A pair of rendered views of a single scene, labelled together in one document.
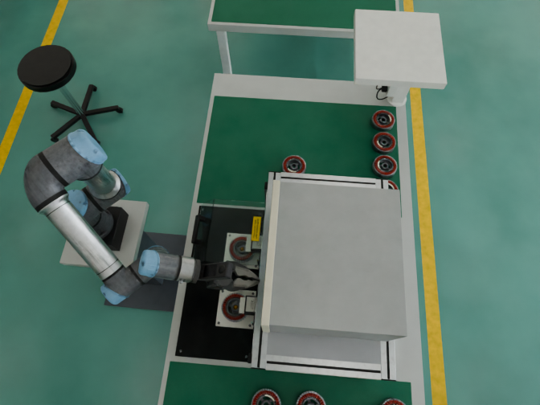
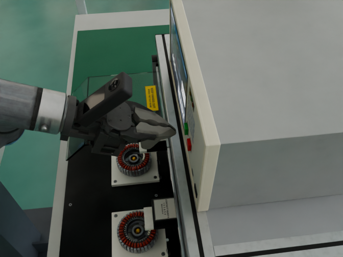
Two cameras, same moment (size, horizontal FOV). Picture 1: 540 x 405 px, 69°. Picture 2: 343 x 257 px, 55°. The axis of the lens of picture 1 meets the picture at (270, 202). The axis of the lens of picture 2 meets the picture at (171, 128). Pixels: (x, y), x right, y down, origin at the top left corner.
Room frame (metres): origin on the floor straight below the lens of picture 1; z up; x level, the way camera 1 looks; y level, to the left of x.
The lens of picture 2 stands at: (-0.15, 0.14, 1.69)
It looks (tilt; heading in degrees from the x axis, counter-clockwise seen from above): 50 degrees down; 347
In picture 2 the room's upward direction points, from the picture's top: straight up
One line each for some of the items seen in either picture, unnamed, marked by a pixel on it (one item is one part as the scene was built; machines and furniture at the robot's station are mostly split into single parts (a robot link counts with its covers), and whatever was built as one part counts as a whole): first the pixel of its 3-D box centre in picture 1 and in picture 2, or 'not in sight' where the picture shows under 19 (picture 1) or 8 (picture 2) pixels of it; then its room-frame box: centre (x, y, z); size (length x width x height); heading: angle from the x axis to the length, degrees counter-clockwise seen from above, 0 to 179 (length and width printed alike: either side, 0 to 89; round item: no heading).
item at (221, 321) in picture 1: (235, 308); (138, 234); (0.23, 0.15, 0.78); 0.15 x 0.15 x 0.01; 84
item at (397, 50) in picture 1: (384, 82); not in sight; (1.19, -0.53, 0.98); 0.37 x 0.35 x 0.46; 174
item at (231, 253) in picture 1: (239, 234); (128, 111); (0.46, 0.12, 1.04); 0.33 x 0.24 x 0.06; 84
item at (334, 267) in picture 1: (330, 261); (274, 83); (0.30, -0.18, 1.22); 0.44 x 0.39 x 0.20; 174
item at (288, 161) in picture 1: (293, 166); not in sight; (0.88, -0.12, 0.77); 0.11 x 0.11 x 0.04
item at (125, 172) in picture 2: not in sight; (133, 159); (0.47, 0.12, 0.80); 0.11 x 0.11 x 0.04
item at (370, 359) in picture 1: (325, 266); (259, 118); (0.32, -0.18, 1.09); 0.68 x 0.44 x 0.05; 174
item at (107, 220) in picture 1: (91, 220); not in sight; (0.58, 0.75, 0.89); 0.15 x 0.15 x 0.10
